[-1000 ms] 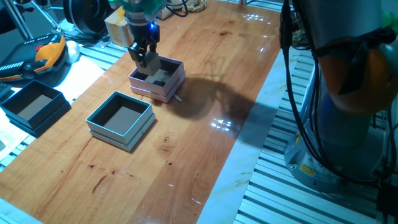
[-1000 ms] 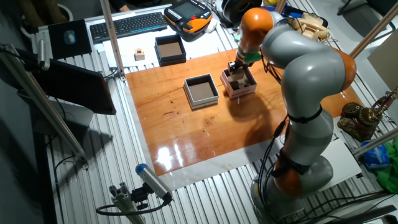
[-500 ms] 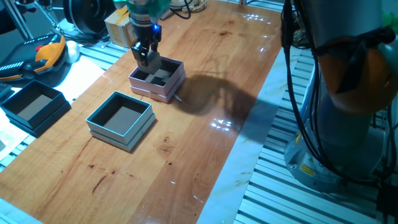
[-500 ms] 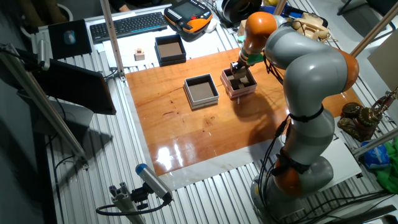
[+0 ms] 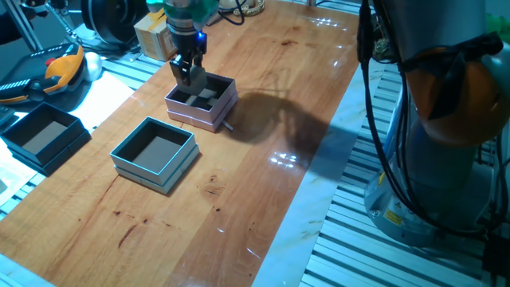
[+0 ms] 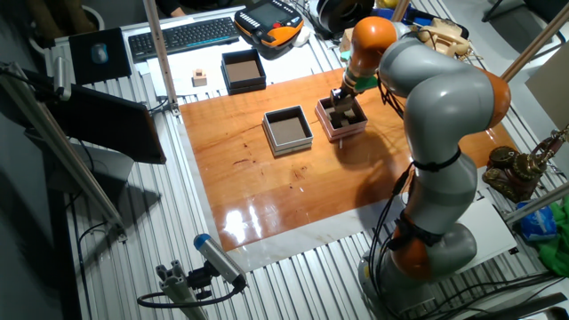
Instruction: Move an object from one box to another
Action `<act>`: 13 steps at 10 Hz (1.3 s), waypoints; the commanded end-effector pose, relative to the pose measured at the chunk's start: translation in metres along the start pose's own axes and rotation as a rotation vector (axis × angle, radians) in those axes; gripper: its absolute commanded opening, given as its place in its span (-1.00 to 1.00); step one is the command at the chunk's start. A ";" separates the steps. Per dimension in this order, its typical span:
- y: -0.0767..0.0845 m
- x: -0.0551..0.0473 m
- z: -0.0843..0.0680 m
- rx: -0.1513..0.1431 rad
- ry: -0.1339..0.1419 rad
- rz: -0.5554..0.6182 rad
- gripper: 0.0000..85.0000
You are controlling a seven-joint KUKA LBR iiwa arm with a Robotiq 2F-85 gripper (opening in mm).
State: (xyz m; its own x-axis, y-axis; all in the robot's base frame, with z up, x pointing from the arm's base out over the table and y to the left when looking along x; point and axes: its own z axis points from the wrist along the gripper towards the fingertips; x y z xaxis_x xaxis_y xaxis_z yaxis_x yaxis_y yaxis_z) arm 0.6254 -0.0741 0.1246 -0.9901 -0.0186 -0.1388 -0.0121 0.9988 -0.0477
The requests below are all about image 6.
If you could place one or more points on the black flat monitor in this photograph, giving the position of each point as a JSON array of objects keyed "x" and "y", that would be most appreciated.
[{"x": 111, "y": 124}]

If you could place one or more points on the white rounded object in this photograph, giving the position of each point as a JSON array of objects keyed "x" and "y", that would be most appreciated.
[{"x": 301, "y": 37}]

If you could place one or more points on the beige vintage telephone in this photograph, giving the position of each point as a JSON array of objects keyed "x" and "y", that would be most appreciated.
[{"x": 444, "y": 37}]

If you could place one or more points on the yellow object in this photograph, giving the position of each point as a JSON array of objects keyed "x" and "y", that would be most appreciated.
[{"x": 387, "y": 3}]

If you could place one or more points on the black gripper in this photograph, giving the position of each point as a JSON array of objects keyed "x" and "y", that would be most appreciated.
[{"x": 348, "y": 92}]

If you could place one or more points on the silver camera blue cap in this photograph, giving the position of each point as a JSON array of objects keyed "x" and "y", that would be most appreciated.
[{"x": 218, "y": 258}]

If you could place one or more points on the blue computer mouse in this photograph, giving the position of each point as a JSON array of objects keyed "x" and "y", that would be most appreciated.
[{"x": 99, "y": 53}]

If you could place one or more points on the stacked wooden cubes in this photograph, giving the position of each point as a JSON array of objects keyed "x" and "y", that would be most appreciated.
[{"x": 200, "y": 79}]

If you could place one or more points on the black mouse pad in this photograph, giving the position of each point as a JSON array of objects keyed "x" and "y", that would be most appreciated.
[{"x": 113, "y": 58}]

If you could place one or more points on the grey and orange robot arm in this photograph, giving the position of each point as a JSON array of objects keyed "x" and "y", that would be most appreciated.
[{"x": 444, "y": 111}]

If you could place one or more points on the black round spool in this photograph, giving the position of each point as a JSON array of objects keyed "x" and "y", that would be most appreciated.
[{"x": 342, "y": 13}]

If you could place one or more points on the white paper sheet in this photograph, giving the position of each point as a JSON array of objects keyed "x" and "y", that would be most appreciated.
[{"x": 178, "y": 66}]

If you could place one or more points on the blue black bag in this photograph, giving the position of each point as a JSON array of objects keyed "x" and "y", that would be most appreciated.
[{"x": 418, "y": 15}]

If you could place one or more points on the orange black teach pendant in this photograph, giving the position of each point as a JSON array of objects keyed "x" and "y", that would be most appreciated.
[{"x": 266, "y": 18}]

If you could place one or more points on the aluminium frame strut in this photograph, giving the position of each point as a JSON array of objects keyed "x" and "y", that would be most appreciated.
[
  {"x": 400, "y": 9},
  {"x": 533, "y": 44},
  {"x": 66, "y": 155},
  {"x": 538, "y": 202},
  {"x": 161, "y": 53}
]

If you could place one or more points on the beige cardboard panel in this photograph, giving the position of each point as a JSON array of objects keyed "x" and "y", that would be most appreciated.
[{"x": 551, "y": 84}]

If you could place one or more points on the black camera clamp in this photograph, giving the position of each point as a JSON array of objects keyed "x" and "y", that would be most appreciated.
[{"x": 199, "y": 280}]

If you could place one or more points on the pink gift box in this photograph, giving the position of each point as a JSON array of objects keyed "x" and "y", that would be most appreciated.
[{"x": 355, "y": 129}]

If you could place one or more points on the black keyboard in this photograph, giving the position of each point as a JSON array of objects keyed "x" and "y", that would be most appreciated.
[{"x": 184, "y": 37}]

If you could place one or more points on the round bin brown inside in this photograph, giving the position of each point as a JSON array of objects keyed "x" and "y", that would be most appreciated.
[{"x": 58, "y": 18}]

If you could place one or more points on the small silver camera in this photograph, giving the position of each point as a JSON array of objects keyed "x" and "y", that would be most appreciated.
[{"x": 62, "y": 77}]

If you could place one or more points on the black gift box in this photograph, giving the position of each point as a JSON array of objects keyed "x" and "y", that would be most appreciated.
[{"x": 243, "y": 71}]

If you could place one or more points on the grey flat stand base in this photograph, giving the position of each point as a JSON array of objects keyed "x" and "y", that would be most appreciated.
[{"x": 102, "y": 171}]

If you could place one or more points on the white flat panel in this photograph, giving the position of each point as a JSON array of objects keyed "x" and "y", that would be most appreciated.
[{"x": 489, "y": 231}]

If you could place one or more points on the dark sleeved forearm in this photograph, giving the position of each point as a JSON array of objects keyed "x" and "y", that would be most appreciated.
[{"x": 200, "y": 3}]

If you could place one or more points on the short aluminium profile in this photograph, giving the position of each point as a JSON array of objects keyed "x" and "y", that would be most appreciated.
[{"x": 178, "y": 293}]

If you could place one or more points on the blue plastic bag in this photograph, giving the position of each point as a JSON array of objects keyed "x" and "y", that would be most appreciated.
[{"x": 535, "y": 222}]

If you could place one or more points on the black office chair base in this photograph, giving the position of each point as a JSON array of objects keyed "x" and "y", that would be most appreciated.
[{"x": 547, "y": 6}]

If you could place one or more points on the antique brass telephone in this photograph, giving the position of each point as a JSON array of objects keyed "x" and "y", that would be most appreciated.
[{"x": 515, "y": 171}]

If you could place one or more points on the person hand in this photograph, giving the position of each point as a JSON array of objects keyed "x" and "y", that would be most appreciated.
[{"x": 179, "y": 11}]

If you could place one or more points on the teal edged gift box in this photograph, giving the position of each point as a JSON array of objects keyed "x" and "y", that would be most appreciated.
[{"x": 278, "y": 133}]

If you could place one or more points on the green cloth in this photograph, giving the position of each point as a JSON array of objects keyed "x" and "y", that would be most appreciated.
[{"x": 555, "y": 253}]

